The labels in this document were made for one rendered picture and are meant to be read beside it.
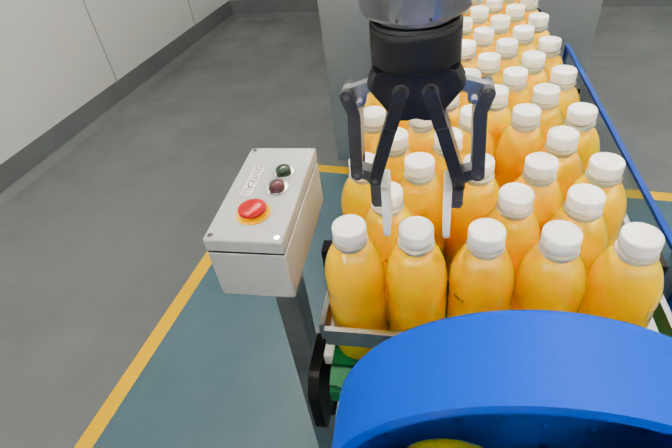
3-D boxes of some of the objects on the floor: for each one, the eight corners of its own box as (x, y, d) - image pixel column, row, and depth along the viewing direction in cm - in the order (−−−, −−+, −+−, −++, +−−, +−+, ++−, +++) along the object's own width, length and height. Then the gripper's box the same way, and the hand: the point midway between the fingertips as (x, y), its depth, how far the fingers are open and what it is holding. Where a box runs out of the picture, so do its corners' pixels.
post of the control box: (336, 509, 130) (261, 251, 68) (338, 493, 133) (269, 232, 72) (350, 511, 130) (288, 253, 68) (352, 495, 133) (294, 233, 71)
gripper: (292, 35, 37) (328, 249, 51) (548, 22, 33) (509, 256, 48) (311, 4, 43) (339, 204, 57) (531, -10, 39) (501, 208, 53)
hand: (416, 207), depth 51 cm, fingers open, 6 cm apart
